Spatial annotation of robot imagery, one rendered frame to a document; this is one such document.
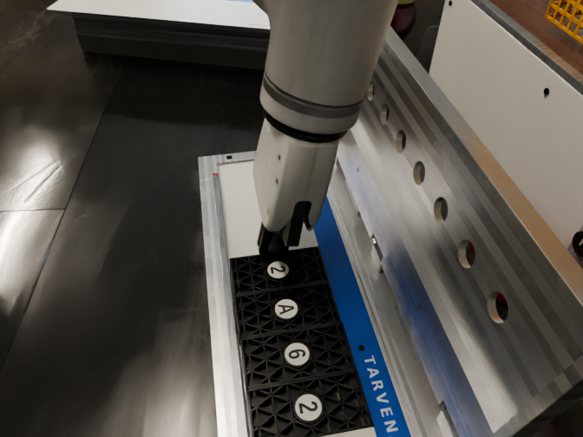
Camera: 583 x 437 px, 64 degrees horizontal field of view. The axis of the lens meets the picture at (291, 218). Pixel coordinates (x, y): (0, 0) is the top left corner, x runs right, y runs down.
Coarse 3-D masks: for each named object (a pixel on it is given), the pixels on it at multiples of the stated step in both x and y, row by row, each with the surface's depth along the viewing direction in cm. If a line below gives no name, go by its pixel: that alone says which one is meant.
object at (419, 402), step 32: (224, 160) 63; (224, 224) 55; (352, 224) 55; (352, 256) 51; (384, 288) 49; (224, 320) 46; (384, 320) 46; (224, 352) 43; (384, 352) 44; (224, 384) 41; (416, 384) 41; (224, 416) 39; (416, 416) 39; (448, 416) 38
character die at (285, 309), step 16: (288, 288) 47; (304, 288) 47; (320, 288) 48; (240, 304) 46; (256, 304) 46; (272, 304) 46; (288, 304) 46; (304, 304) 46; (320, 304) 47; (336, 304) 46; (240, 320) 45; (256, 320) 45; (272, 320) 45; (288, 320) 45; (304, 320) 45; (320, 320) 45; (336, 320) 45; (240, 336) 43
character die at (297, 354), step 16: (256, 336) 43; (272, 336) 43; (288, 336) 43; (304, 336) 44; (320, 336) 43; (336, 336) 43; (256, 352) 43; (272, 352) 43; (288, 352) 42; (304, 352) 42; (320, 352) 43; (336, 352) 42; (256, 368) 41; (272, 368) 42; (288, 368) 41; (304, 368) 41; (320, 368) 42; (336, 368) 41; (352, 368) 42; (256, 384) 41; (272, 384) 40
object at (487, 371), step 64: (384, 64) 49; (384, 128) 49; (448, 128) 36; (384, 192) 48; (448, 192) 38; (512, 192) 31; (384, 256) 47; (448, 256) 38; (512, 256) 31; (448, 320) 38; (512, 320) 31; (576, 320) 25; (448, 384) 37; (512, 384) 31; (576, 384) 25
